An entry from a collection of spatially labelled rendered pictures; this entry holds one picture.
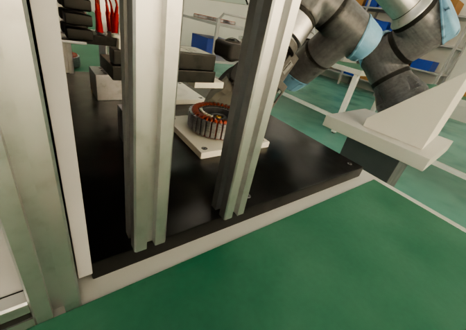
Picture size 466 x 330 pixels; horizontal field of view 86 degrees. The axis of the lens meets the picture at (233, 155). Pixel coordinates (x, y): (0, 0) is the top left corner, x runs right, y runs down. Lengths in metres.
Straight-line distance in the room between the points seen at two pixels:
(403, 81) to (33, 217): 0.92
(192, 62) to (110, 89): 0.27
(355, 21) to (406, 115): 0.42
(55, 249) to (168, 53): 0.15
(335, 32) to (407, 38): 0.41
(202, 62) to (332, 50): 0.28
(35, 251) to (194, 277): 0.13
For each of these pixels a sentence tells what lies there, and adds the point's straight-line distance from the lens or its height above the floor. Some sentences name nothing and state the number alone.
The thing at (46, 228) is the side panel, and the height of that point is 0.84.
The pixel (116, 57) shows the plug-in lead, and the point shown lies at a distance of 0.35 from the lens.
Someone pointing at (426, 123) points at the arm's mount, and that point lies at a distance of 0.88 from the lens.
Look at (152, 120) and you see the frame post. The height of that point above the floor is 0.90.
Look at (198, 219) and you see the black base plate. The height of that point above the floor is 0.77.
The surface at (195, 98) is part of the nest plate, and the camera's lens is 0.65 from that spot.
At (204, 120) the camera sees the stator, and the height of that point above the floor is 0.81.
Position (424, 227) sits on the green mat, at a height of 0.75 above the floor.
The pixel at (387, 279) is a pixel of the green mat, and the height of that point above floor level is 0.75.
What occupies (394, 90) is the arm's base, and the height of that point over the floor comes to 0.87.
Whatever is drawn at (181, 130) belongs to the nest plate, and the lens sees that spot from 0.46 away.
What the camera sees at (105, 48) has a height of 0.87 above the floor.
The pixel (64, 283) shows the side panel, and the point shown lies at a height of 0.78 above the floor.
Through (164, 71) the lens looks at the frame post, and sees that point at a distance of 0.18.
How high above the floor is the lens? 0.97
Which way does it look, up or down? 28 degrees down
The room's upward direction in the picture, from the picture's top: 12 degrees clockwise
